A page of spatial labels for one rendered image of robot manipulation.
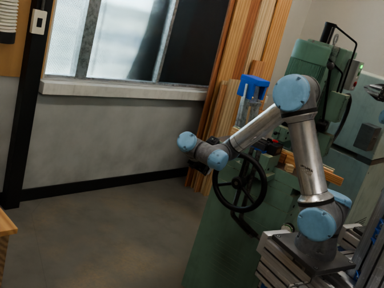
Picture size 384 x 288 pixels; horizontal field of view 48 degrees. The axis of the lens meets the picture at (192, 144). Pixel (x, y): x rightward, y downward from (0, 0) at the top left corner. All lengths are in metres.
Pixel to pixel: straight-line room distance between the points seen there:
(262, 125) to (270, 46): 2.63
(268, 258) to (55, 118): 1.78
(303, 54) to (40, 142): 1.77
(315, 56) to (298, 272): 1.02
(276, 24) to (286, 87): 2.82
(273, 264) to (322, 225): 0.38
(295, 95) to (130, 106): 2.10
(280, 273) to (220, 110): 2.18
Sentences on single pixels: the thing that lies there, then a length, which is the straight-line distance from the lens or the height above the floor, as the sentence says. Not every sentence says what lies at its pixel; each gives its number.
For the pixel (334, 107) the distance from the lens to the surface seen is 2.36.
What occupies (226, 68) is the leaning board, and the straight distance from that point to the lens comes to 3.71.
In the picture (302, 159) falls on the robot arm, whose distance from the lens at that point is 1.40.
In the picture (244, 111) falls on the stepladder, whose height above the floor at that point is 0.92.
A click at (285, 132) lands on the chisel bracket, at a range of 2.22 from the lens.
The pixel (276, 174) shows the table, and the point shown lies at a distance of 2.14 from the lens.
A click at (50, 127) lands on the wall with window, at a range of 2.97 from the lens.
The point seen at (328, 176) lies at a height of 0.92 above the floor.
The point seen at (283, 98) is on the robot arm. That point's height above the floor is 1.32.
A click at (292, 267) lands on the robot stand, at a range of 1.65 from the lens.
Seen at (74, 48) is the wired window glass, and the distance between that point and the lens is 2.97.
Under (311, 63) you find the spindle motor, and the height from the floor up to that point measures 1.41.
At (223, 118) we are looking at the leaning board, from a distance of 3.66.
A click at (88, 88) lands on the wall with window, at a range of 2.95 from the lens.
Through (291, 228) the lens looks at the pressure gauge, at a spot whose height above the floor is 0.68.
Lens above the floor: 1.51
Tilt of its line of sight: 17 degrees down
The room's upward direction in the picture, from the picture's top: 16 degrees clockwise
